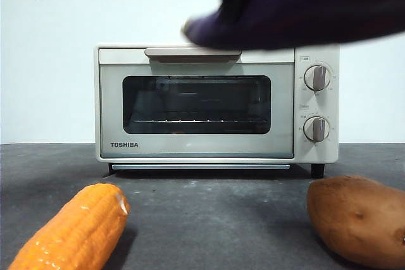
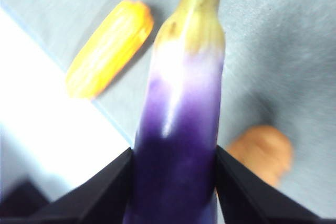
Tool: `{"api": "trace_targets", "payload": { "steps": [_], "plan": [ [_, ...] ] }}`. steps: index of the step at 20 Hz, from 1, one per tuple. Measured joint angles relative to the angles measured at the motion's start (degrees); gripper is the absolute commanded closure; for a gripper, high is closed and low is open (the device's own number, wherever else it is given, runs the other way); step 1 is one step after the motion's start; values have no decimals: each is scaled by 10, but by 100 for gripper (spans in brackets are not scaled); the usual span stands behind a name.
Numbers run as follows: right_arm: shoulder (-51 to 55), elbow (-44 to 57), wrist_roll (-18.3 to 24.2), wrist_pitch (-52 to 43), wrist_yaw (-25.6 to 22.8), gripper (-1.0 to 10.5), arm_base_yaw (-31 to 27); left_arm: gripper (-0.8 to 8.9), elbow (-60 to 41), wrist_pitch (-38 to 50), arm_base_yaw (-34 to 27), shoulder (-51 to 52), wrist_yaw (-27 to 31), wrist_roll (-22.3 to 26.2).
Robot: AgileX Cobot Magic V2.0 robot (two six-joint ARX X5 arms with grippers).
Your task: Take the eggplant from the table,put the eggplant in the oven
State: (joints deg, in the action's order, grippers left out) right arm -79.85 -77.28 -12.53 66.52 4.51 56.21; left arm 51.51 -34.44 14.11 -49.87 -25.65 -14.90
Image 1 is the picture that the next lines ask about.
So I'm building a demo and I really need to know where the dark purple eggplant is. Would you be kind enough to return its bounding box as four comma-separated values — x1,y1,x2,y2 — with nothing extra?
180,0,405,52

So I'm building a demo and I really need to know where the glass oven door with handle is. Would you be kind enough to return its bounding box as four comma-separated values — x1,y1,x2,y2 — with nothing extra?
98,47,295,159

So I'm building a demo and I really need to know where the cream Toshiba toaster oven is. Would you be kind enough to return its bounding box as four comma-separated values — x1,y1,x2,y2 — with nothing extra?
93,42,340,178

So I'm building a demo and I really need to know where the oven knob with upright bar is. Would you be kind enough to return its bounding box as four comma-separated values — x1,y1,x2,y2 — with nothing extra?
303,64,333,92

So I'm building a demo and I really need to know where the oven knob with white line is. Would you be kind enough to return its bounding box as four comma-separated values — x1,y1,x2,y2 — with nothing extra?
302,115,331,143

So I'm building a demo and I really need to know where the orange corn cob in wrap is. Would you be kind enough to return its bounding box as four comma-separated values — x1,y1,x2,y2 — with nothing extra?
6,183,131,270

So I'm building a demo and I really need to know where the brown sweet potato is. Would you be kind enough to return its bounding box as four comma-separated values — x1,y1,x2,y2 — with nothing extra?
306,175,405,269

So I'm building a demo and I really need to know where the metal wire oven rack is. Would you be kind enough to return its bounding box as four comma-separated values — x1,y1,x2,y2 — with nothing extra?
132,118,264,125

